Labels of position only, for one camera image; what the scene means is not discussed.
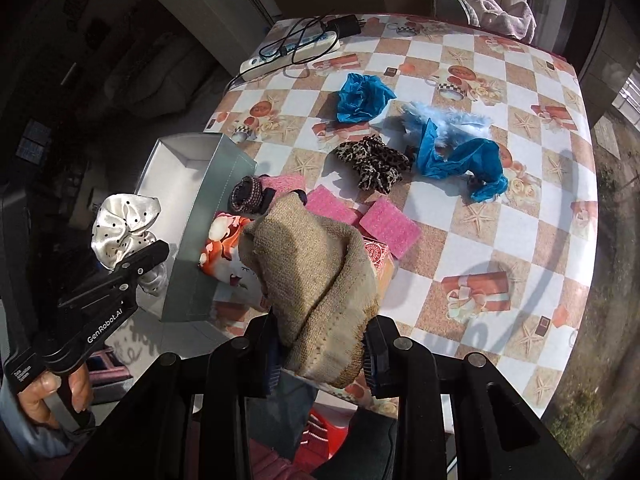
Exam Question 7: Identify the pink clothes on chair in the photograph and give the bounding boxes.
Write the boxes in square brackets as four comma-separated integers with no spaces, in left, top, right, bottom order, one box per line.
[433,0,537,44]

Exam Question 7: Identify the red patterned box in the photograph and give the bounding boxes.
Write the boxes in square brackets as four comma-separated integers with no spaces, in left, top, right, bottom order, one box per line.
[363,236,395,300]

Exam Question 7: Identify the checkered printed tablecloth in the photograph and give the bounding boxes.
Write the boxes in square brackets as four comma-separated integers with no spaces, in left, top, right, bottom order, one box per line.
[206,14,598,414]

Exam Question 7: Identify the blue fabric scrunchie elongated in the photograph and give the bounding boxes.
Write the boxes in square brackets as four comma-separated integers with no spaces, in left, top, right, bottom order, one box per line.
[416,119,509,203]

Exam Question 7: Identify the purple knit scrunchie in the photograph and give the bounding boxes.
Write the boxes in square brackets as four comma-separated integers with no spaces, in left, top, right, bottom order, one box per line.
[228,176,262,214]

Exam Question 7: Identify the orange white tissue pack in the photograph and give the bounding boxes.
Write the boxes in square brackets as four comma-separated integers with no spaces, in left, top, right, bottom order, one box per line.
[198,211,267,311]

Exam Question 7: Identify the black power adapter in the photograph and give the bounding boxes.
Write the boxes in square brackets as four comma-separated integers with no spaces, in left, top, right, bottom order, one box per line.
[326,14,364,39]

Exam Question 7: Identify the person's left hand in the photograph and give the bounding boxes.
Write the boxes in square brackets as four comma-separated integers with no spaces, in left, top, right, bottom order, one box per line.
[17,364,93,429]

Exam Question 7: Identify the white open storage box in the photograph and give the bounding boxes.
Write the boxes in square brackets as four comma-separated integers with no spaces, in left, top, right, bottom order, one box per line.
[136,133,256,322]

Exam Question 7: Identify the cream polka dot scrunchie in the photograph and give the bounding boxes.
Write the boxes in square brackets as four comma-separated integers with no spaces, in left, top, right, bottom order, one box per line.
[91,194,162,271]

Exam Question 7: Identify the black cable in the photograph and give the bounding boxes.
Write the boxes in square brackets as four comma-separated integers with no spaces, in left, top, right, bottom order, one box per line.
[221,8,352,94]

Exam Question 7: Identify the white power strip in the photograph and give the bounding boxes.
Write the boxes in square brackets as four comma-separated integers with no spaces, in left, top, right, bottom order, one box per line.
[239,32,341,81]

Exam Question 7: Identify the light blue fluffy scrunchie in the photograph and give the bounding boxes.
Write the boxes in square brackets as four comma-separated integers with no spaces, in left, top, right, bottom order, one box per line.
[400,101,491,148]

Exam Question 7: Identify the leopard print scrunchie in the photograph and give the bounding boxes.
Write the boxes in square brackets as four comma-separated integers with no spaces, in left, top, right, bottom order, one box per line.
[332,134,413,195]

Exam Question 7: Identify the pink sponge block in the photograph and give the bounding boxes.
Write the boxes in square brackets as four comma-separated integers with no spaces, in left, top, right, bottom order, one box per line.
[306,185,358,226]
[358,197,421,260]

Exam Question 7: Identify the beige knit scrunchie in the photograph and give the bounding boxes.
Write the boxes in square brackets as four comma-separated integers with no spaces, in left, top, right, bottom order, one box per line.
[239,192,380,388]

